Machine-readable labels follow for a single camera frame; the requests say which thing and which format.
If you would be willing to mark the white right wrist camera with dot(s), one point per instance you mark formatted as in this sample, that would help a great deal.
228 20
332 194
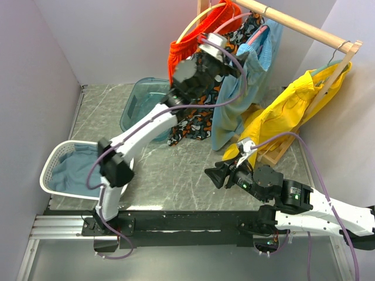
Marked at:
246 148

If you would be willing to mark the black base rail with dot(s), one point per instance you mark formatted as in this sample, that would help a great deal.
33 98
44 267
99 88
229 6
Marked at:
140 228

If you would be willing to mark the grey-blue cloth in basket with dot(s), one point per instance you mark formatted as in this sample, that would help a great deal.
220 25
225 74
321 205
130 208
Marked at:
71 170

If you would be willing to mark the yellow shorts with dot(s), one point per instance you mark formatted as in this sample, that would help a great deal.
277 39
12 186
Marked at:
288 109

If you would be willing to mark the camouflage patterned shorts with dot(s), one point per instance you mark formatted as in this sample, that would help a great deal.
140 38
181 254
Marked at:
197 124

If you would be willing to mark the yellow hanger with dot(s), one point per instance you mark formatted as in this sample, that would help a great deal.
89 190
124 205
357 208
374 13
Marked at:
203 8

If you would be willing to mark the green hanger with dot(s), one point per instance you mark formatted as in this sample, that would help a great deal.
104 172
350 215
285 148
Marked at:
330 62

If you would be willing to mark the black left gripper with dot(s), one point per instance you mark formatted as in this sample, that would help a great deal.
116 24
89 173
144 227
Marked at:
234 69

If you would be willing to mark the pink wavy hanger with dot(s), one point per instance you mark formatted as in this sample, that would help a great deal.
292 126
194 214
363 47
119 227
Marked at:
259 32

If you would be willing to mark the teal plastic basin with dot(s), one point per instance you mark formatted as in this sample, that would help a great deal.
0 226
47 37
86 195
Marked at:
146 93

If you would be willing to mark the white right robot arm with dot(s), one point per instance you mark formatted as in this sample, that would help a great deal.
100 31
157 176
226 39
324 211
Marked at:
288 205

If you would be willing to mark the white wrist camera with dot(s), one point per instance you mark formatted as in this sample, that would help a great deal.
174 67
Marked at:
215 40
246 148

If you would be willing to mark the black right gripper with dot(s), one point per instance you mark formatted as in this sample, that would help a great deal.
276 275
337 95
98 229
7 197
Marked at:
221 169

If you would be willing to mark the light blue shorts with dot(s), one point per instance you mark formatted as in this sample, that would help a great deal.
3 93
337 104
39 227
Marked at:
262 51

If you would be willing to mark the orange shorts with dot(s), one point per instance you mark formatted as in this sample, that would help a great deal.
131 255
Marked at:
189 44

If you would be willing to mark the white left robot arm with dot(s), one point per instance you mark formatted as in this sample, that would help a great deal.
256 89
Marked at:
189 82

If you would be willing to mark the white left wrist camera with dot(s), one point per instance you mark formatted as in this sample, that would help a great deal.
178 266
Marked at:
215 40

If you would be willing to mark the pink hanger with camouflage shorts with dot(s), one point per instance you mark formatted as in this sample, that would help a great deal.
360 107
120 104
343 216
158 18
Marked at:
233 19

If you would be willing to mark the white perforated laundry basket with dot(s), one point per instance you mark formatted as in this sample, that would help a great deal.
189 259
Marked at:
95 178

